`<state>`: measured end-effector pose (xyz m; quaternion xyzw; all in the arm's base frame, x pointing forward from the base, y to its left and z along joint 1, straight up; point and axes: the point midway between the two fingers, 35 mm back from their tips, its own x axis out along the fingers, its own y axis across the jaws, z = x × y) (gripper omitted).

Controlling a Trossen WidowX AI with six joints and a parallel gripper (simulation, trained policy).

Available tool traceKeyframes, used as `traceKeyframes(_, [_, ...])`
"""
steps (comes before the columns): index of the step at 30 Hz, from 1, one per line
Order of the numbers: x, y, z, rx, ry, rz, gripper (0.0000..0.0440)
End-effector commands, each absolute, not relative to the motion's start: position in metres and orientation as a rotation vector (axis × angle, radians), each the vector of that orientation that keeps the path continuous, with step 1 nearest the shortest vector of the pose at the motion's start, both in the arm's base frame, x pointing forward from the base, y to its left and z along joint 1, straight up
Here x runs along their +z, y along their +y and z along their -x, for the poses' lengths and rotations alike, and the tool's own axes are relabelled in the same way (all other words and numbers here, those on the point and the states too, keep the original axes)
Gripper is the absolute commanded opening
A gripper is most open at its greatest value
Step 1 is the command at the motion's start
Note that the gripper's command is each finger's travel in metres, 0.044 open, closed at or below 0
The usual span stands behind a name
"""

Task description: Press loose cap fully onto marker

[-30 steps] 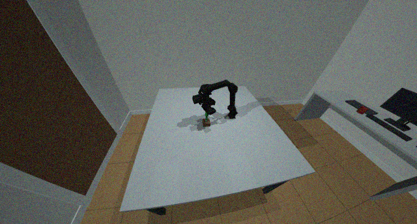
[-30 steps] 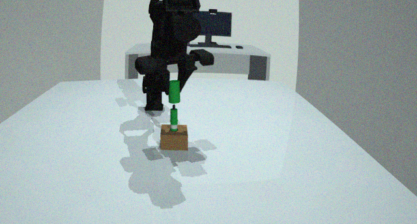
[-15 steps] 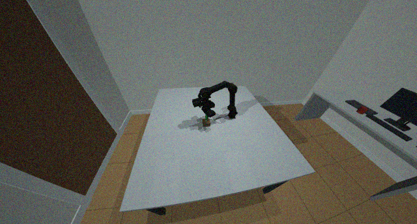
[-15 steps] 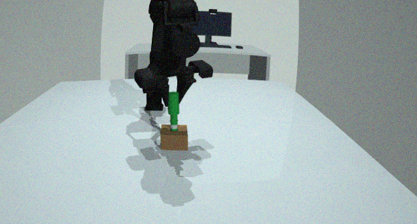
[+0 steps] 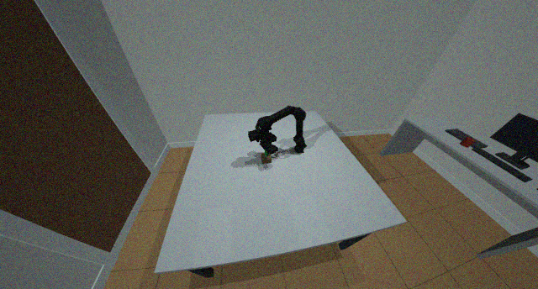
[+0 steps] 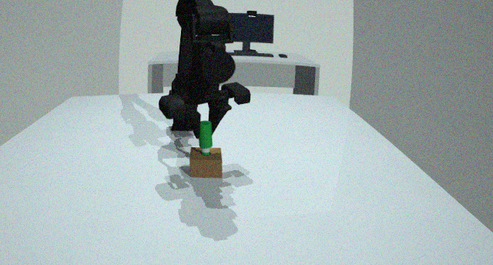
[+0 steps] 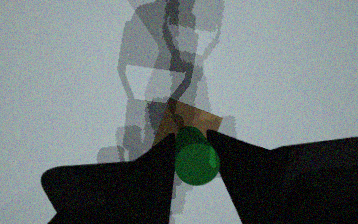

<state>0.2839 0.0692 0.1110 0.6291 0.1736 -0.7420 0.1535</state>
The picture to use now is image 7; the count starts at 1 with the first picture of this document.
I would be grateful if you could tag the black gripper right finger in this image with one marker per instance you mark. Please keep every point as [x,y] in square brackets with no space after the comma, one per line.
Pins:
[260,181]

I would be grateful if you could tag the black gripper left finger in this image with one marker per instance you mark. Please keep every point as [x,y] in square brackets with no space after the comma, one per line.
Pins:
[145,184]

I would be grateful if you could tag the brown wooden block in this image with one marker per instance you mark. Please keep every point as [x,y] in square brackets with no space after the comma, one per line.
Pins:
[178,115]

